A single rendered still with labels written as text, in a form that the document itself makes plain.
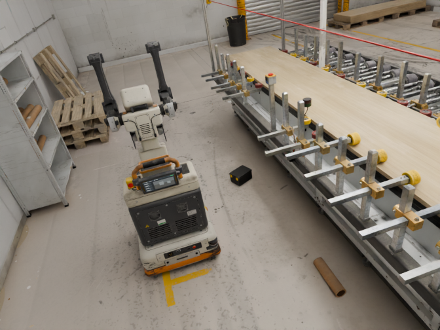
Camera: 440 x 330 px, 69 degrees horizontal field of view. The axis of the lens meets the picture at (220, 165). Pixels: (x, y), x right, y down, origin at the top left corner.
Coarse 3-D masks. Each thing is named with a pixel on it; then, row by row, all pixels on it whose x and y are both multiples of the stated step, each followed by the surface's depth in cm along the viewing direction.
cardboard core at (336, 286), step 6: (318, 258) 242; (318, 264) 238; (324, 264) 237; (318, 270) 238; (324, 270) 232; (330, 270) 232; (324, 276) 231; (330, 276) 227; (330, 282) 225; (336, 282) 222; (336, 288) 220; (342, 288) 218; (336, 294) 218; (342, 294) 221
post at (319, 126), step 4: (316, 124) 206; (320, 124) 204; (316, 128) 207; (320, 128) 205; (316, 132) 208; (320, 132) 206; (316, 136) 210; (320, 136) 208; (316, 140) 211; (320, 140) 209; (316, 152) 216; (316, 156) 218; (320, 156) 216; (316, 160) 219; (320, 160) 218; (316, 164) 221; (320, 164) 220; (316, 168) 223; (320, 168) 222
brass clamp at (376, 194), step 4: (360, 180) 174; (360, 184) 174; (364, 184) 171; (368, 184) 169; (372, 184) 168; (376, 184) 168; (372, 188) 166; (380, 188) 165; (372, 192) 166; (376, 192) 163; (380, 192) 164; (372, 196) 167; (376, 196) 164; (380, 196) 165
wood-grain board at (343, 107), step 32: (256, 64) 399; (288, 64) 381; (288, 96) 300; (320, 96) 289; (352, 96) 279; (352, 128) 233; (384, 128) 227; (416, 128) 221; (416, 160) 191; (416, 192) 168
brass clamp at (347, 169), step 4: (336, 156) 194; (336, 160) 193; (344, 160) 189; (336, 164) 194; (344, 164) 186; (352, 164) 185; (344, 168) 186; (348, 168) 184; (352, 168) 185; (344, 172) 187; (348, 172) 186; (352, 172) 186
